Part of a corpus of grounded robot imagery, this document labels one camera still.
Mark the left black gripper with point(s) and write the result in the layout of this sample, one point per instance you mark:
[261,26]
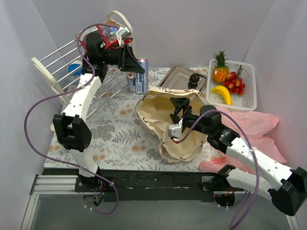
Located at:
[123,57]

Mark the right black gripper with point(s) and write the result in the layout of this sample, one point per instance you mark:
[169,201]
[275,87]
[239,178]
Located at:
[181,113]

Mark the blue energy drink can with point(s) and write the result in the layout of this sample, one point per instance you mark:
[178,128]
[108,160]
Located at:
[131,82]

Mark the beige canvas tote bag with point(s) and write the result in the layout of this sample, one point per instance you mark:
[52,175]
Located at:
[154,110]

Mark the dark purple toy plum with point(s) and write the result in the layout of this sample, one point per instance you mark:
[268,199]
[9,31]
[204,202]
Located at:
[194,79]

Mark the red snack bag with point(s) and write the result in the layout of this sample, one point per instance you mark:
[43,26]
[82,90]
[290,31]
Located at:
[108,31]

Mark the toy banana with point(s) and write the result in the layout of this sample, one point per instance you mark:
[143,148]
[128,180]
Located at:
[224,92]

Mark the toy pineapple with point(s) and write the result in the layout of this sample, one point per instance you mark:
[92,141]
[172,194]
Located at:
[221,70]

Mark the red toy fruit with stem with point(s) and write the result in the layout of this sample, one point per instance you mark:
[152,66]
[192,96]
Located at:
[234,82]

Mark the cream metal shoe rack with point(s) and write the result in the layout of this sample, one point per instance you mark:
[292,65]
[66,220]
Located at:
[64,84]

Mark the pink plastic grocery bag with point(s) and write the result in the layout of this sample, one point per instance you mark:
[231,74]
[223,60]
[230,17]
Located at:
[256,125]

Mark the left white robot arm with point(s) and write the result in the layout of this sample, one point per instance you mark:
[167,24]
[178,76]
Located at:
[70,126]

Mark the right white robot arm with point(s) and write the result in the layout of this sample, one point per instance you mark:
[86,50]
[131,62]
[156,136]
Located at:
[285,187]

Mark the steel tray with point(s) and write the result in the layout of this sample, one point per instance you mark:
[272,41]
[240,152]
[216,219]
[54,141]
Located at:
[178,78]

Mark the blue white container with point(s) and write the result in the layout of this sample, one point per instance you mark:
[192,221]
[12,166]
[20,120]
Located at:
[73,66]

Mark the white plastic basket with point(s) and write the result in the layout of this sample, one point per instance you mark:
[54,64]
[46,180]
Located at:
[246,102]

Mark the grey soap dispenser bottle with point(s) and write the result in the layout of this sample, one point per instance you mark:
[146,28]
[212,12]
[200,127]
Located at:
[52,128]

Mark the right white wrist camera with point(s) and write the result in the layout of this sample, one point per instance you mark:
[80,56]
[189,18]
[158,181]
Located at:
[175,130]

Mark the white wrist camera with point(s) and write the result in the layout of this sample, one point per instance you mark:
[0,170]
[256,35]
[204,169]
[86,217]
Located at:
[175,130]
[123,33]

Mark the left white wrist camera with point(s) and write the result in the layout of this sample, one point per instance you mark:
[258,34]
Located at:
[123,33]

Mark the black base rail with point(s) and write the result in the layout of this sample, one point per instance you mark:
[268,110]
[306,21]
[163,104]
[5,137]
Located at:
[148,185]

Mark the aluminium frame rail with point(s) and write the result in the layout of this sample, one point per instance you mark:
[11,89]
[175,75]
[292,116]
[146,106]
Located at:
[54,185]

